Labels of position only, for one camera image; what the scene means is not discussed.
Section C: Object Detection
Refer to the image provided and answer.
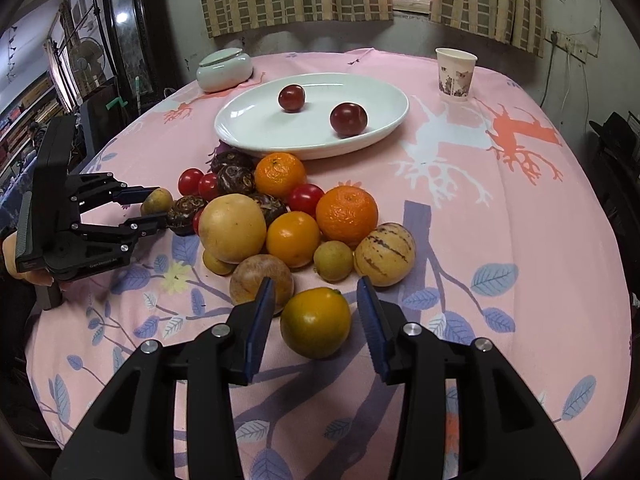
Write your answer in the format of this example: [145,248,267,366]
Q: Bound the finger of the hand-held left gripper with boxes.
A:
[70,212,173,261]
[64,172,161,211]

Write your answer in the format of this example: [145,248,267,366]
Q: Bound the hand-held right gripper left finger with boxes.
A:
[51,276,277,480]

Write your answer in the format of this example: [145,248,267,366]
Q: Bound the dark water chestnut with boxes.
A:
[216,166,257,196]
[210,150,255,175]
[166,196,208,236]
[249,192,289,227]

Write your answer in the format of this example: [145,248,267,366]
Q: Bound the olive passion fruit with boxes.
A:
[313,240,355,282]

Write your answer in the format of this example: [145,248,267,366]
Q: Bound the pale green lidded jar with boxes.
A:
[196,47,252,94]

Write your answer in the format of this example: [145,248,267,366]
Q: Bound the printed paper cup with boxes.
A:
[435,48,478,102]

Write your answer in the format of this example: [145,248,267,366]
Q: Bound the small yellow loquat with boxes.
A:
[140,187,174,217]
[202,249,235,276]

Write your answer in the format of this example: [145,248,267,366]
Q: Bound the wall socket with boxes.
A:
[550,30,590,63]

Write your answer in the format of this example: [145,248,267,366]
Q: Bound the striped pepino melon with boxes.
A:
[353,223,416,288]

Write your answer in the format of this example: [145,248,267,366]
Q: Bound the dark framed cabinet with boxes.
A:
[100,0,181,111]

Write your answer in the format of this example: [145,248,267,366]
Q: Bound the orange mandarin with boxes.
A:
[254,152,307,200]
[315,185,379,247]

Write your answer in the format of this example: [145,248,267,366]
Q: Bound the dark red plum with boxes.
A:
[278,84,306,113]
[329,102,369,138]

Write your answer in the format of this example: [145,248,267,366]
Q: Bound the electric fan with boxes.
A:
[70,37,107,86]

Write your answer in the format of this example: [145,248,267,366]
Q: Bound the green-tinged orange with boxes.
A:
[279,287,352,360]

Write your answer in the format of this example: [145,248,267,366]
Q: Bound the person's left hand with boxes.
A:
[1,234,56,288]

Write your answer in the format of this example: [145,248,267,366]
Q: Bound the grey power cable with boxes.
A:
[541,40,573,108]

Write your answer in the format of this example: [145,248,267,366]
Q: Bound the pink printed tablecloth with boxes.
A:
[22,47,632,480]

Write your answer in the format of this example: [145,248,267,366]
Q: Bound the smooth orange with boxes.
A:
[265,211,322,269]

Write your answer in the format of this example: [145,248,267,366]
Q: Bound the large yellow pear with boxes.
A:
[198,193,268,264]

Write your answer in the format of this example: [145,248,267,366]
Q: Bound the bookshelf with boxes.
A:
[0,70,66,161]

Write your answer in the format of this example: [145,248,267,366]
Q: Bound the brown passion fruit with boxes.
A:
[229,254,295,313]

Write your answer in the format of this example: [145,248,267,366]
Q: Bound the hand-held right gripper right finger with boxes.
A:
[356,276,582,480]

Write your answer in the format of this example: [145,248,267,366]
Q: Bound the white oval plate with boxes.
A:
[214,73,410,161]

